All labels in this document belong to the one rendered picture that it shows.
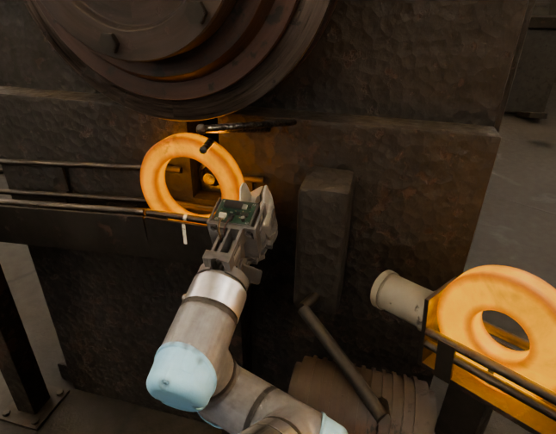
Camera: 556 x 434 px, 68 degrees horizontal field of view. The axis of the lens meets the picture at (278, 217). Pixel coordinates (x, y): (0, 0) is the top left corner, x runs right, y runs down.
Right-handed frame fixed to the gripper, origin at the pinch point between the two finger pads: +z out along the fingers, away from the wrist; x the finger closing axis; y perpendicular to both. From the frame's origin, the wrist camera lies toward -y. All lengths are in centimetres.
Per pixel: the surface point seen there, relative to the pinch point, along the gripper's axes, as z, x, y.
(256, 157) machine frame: 6.2, 2.7, 3.1
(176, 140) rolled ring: 0.4, 13.7, 9.4
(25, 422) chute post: -31, 65, -68
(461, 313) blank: -17.5, -30.6, 1.7
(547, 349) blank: -22.1, -38.2, 4.7
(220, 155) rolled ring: 0.2, 6.3, 7.6
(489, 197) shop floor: 152, -85, -128
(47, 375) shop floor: -16, 72, -74
